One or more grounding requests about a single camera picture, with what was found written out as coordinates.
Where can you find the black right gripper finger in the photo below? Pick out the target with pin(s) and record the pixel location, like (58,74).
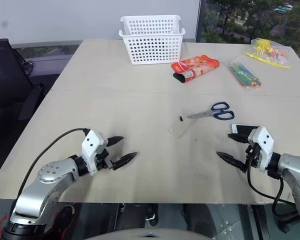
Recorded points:
(238,138)
(232,161)

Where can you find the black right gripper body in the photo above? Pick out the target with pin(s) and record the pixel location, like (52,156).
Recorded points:
(253,156)

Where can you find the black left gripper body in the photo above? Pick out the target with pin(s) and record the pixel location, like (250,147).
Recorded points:
(103,162)

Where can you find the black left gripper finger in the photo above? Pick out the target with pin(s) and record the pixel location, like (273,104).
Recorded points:
(126,160)
(116,140)

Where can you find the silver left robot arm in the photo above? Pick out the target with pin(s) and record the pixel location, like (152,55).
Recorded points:
(47,175)

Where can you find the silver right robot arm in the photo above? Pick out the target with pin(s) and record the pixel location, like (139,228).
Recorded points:
(295,165)

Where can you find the white smartphone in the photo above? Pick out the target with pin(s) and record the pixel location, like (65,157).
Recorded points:
(242,129)

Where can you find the clear bag of coloured sticks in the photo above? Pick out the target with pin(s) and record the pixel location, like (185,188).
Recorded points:
(243,75)

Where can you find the grey rounded robot body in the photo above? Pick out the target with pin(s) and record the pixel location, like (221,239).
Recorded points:
(150,235)

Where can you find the red printed pouch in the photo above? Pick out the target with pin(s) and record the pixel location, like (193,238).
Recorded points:
(197,66)

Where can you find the clear bag of yellow toys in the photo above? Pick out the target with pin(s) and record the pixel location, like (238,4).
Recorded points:
(265,50)

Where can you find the white perforated plastic basket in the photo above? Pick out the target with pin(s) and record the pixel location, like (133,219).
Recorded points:
(152,50)

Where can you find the black office chair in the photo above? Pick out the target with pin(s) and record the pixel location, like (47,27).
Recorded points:
(5,75)

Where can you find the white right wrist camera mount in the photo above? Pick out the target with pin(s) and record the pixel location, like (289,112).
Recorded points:
(262,142)

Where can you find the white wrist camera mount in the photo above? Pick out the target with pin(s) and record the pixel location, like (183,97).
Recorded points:
(91,145)
(262,142)

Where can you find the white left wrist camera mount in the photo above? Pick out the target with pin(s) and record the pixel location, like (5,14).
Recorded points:
(91,145)

